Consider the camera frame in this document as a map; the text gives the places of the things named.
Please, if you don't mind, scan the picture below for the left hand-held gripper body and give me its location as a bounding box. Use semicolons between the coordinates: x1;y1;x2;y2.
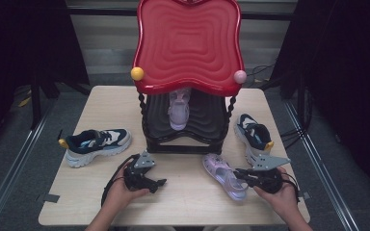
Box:
123;151;158;193

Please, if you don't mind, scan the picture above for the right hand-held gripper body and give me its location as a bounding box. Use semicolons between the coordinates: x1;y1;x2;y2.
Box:
251;154;292;194

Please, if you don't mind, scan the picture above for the purple sandal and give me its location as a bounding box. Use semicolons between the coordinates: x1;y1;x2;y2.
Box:
201;153;249;202
167;88;192;132

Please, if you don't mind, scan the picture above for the navy and white sneaker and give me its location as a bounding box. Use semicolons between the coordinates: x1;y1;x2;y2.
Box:
57;128;133;168
233;113;275;167

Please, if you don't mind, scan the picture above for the red and black shoe rack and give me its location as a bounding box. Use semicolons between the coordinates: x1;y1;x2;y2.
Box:
130;0;248;156

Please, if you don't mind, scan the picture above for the person's left hand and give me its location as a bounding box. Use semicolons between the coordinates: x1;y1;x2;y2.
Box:
104;162;151;211

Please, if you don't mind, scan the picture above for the person's right hand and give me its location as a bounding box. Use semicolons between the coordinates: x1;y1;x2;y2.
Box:
253;167;300;222

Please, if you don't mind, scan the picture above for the black metal stand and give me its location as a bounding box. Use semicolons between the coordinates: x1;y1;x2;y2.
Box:
29;73;43;130

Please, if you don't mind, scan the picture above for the yellow floor strip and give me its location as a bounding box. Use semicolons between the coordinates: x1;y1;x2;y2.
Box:
16;95;33;109

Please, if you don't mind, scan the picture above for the black curtain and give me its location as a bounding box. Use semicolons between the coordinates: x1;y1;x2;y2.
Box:
269;0;370;201
0;0;90;155

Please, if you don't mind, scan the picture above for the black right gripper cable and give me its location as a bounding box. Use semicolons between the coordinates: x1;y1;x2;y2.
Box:
282;172;302;204

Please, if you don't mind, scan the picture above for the metal floor rail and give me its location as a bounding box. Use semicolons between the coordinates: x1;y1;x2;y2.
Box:
283;101;362;231
0;95;59;231

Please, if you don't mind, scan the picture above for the black floor cable bundle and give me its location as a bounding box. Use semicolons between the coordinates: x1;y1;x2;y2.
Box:
247;63;313;149

